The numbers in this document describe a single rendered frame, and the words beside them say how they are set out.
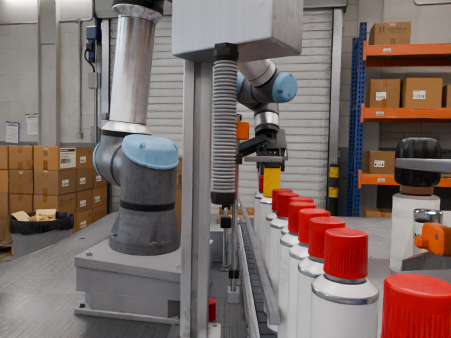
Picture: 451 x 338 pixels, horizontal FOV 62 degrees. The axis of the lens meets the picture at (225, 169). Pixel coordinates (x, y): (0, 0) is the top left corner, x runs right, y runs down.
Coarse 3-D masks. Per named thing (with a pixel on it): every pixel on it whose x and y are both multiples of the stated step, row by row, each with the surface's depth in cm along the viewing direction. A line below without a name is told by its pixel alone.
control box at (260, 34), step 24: (192, 0) 54; (216, 0) 51; (240, 0) 49; (264, 0) 47; (288, 0) 50; (192, 24) 54; (216, 24) 51; (240, 24) 49; (264, 24) 47; (288, 24) 50; (192, 48) 54; (240, 48) 51; (264, 48) 51; (288, 48) 51
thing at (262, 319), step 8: (248, 240) 112; (248, 248) 103; (248, 256) 95; (248, 264) 89; (256, 272) 83; (256, 280) 78; (256, 288) 73; (256, 296) 69; (256, 304) 66; (256, 312) 63; (264, 320) 60; (264, 328) 57; (264, 336) 55; (272, 336) 55
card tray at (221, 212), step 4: (220, 208) 183; (240, 208) 183; (248, 208) 183; (252, 208) 183; (220, 212) 183; (228, 212) 183; (240, 212) 183; (248, 212) 183; (252, 212) 183; (220, 216) 177; (240, 216) 178; (248, 216) 179; (252, 216) 179
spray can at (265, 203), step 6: (264, 198) 80; (270, 198) 79; (264, 204) 79; (270, 204) 78; (264, 210) 79; (270, 210) 78; (264, 216) 79; (264, 222) 79; (264, 228) 79; (264, 234) 79; (264, 240) 79; (264, 246) 79; (264, 252) 79; (264, 258) 79
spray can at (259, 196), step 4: (260, 180) 87; (260, 184) 87; (260, 188) 87; (260, 192) 87; (256, 196) 87; (260, 196) 86; (256, 200) 87; (256, 204) 87; (256, 208) 87; (256, 212) 87; (256, 216) 87; (256, 220) 87; (256, 224) 87; (256, 228) 87; (256, 232) 87; (256, 236) 87; (256, 240) 87
